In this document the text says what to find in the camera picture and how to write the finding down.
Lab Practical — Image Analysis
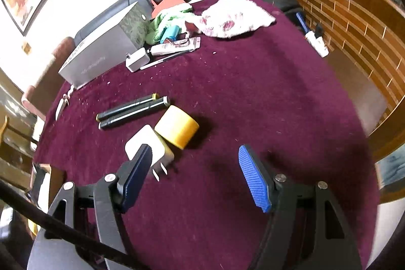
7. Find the wooden chair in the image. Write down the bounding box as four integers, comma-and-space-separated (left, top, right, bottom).
0, 115, 38, 195

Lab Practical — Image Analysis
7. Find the yellow plastic jar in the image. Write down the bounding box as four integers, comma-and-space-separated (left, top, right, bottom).
154, 105, 200, 150

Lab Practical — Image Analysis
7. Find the white power adapter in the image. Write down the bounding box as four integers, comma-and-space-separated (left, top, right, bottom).
124, 125, 175, 182

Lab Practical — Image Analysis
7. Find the toothpaste tube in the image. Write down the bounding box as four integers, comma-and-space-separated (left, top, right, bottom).
149, 37, 201, 56

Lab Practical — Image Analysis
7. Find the white object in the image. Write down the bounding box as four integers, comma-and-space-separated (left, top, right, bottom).
305, 30, 330, 58

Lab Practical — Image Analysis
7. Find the brown chair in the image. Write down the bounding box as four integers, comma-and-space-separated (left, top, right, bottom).
22, 36, 75, 122

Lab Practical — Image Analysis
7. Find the cardboard box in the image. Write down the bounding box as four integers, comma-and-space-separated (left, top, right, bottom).
30, 162, 67, 210

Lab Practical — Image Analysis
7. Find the black cable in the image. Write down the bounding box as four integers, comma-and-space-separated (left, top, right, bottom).
0, 180, 149, 270

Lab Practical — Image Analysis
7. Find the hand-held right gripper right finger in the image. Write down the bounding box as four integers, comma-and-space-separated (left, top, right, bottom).
238, 144, 363, 270

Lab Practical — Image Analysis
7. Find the white keychain tool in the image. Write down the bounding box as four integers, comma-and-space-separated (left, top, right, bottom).
55, 85, 75, 121

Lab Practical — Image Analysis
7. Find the green cloth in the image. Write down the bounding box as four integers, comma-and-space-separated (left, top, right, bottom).
144, 4, 193, 45

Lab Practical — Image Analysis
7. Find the blue tube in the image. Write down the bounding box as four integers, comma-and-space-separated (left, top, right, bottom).
296, 11, 310, 35

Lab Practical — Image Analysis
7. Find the small white charger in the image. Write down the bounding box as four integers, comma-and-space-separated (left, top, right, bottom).
125, 47, 151, 73

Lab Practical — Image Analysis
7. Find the landscape painting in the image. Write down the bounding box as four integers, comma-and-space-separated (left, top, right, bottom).
375, 150, 405, 191

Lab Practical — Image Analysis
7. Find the maroon tablecloth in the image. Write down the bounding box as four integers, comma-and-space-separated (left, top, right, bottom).
33, 0, 382, 270

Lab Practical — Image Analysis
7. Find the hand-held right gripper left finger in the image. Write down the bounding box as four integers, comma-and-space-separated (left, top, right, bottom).
44, 143, 153, 270

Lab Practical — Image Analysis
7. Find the pink floral towel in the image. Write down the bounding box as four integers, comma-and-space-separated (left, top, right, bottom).
185, 0, 276, 39

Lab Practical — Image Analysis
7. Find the long grey box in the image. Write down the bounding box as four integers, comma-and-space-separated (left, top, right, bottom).
58, 1, 152, 90

